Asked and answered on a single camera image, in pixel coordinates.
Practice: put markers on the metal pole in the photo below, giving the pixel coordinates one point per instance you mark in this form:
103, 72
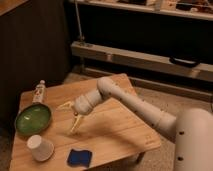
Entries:
81, 36

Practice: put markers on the white plastic bottle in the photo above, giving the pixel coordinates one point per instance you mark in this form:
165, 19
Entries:
39, 92

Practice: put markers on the wooden shelf beam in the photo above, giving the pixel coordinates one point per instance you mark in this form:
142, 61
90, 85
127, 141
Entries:
141, 60

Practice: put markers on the black handle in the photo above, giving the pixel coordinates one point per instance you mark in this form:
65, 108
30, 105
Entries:
184, 64

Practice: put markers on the wooden table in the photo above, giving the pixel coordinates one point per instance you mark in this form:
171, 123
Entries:
111, 132

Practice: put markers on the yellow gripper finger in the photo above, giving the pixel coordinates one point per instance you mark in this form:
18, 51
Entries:
66, 106
78, 120

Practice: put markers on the green ceramic bowl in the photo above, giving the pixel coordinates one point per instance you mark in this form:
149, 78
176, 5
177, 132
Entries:
33, 119

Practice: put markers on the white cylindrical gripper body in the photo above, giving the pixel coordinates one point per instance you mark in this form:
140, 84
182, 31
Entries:
82, 105

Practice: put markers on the blue sponge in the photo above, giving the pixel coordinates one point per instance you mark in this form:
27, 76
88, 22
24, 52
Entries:
79, 158

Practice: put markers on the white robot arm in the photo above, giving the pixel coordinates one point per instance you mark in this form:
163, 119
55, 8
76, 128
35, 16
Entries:
191, 131

